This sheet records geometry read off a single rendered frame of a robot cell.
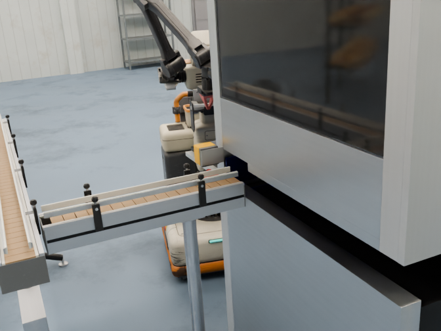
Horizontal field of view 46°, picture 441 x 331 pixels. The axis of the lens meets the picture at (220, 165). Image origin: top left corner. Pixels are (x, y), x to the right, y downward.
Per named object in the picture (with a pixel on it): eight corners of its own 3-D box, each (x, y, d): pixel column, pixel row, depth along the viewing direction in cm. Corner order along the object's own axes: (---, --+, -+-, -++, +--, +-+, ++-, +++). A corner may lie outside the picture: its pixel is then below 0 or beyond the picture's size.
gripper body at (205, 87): (206, 96, 222) (205, 80, 219) (197, 89, 231) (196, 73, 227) (219, 94, 225) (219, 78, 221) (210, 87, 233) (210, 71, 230)
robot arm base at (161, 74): (180, 66, 268) (157, 69, 266) (180, 58, 261) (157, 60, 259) (182, 81, 266) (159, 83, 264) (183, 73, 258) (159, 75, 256)
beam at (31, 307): (52, 345, 181) (46, 316, 177) (28, 353, 178) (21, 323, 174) (18, 197, 320) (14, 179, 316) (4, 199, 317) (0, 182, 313)
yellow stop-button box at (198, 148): (219, 163, 193) (218, 146, 191) (201, 167, 191) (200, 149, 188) (211, 158, 200) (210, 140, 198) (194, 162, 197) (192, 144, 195)
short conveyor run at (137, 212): (228, 194, 196) (226, 154, 191) (247, 207, 182) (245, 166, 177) (42, 237, 170) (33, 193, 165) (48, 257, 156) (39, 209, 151)
